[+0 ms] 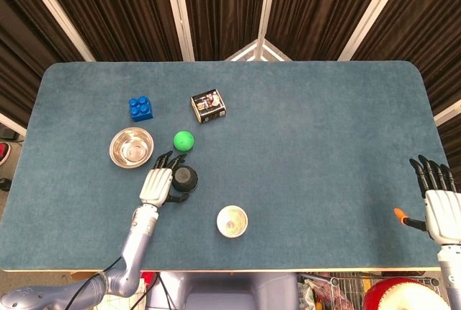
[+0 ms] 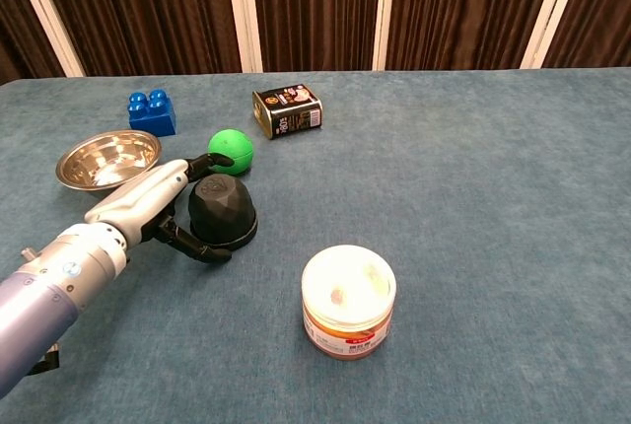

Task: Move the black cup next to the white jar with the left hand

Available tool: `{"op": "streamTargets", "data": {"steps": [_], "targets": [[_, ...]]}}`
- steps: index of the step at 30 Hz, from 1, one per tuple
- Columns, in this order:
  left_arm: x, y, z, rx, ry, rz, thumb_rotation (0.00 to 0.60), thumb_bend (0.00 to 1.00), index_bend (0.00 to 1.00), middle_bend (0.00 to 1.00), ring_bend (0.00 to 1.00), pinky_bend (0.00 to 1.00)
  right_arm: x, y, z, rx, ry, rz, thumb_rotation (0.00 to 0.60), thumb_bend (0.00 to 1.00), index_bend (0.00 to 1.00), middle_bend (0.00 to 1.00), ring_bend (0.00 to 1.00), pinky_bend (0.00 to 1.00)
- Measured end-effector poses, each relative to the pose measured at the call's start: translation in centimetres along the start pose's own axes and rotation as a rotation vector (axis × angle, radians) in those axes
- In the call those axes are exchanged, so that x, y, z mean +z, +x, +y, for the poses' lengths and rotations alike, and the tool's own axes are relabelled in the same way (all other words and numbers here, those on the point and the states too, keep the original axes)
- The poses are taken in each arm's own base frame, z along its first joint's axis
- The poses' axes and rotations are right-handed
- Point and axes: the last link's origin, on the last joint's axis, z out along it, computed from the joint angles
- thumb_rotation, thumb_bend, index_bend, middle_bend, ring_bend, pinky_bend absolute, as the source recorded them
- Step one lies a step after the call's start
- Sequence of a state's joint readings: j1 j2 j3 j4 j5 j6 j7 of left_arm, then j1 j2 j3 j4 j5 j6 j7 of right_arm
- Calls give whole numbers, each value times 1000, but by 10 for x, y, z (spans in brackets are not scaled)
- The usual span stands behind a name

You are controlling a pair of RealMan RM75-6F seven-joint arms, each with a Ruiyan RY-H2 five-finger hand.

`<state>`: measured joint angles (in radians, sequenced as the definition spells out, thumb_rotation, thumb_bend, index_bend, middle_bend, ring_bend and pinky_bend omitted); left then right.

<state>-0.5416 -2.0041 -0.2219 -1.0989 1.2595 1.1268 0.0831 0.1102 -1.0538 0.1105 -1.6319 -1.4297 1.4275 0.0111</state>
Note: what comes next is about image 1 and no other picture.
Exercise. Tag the green ball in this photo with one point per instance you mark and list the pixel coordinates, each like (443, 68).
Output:
(184, 141)

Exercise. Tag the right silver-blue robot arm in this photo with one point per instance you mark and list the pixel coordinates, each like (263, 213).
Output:
(452, 270)

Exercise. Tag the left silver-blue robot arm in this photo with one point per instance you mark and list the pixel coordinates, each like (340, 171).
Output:
(135, 245)

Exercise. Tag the black round object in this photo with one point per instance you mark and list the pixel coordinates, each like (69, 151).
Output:
(185, 178)

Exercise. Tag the brown pleated curtain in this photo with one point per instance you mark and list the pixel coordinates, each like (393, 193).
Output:
(223, 7)

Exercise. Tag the stainless steel bowl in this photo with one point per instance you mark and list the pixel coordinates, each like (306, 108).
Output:
(131, 148)

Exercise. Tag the blue toy building brick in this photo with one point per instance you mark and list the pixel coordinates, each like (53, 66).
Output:
(141, 110)

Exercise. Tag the blue-grey robot torso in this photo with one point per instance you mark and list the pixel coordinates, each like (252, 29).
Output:
(223, 288)

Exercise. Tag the white partition frame post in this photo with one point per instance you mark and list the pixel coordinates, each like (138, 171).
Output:
(12, 124)
(178, 11)
(267, 3)
(57, 14)
(448, 111)
(374, 11)

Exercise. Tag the black floor item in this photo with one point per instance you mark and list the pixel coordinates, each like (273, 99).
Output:
(4, 184)

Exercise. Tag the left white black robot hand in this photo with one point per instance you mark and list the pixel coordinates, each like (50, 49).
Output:
(155, 184)

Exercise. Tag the blue felt table mat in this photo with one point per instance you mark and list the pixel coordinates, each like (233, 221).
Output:
(306, 144)

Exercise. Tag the small printed box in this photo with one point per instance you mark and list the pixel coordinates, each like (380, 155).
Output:
(209, 106)

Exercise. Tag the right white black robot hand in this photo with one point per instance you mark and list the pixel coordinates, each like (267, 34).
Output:
(443, 212)

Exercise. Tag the red white floor item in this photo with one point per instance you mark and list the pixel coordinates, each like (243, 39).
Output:
(3, 153)

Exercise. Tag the white triangular frame foot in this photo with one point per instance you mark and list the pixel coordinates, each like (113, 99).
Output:
(256, 48)

